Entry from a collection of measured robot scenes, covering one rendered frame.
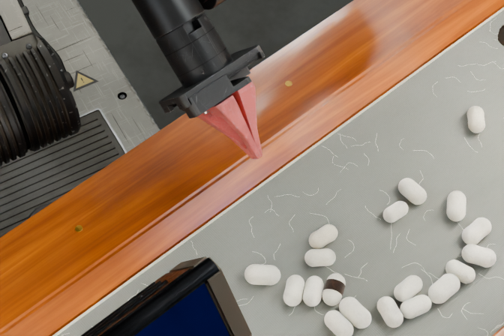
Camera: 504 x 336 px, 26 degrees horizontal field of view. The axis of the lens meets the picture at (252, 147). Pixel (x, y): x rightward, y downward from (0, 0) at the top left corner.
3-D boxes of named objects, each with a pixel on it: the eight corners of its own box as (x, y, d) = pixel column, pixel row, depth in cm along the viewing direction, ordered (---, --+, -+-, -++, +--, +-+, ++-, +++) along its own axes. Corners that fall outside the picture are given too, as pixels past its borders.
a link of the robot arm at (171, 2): (115, -8, 108) (139, -21, 103) (167, -38, 111) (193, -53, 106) (151, 53, 109) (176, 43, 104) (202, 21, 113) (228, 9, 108)
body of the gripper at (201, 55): (270, 59, 108) (232, -5, 107) (190, 112, 105) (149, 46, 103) (243, 67, 114) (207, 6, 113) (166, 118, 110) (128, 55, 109)
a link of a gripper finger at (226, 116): (308, 130, 110) (262, 50, 108) (254, 169, 107) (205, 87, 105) (278, 135, 116) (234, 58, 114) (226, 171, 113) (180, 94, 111)
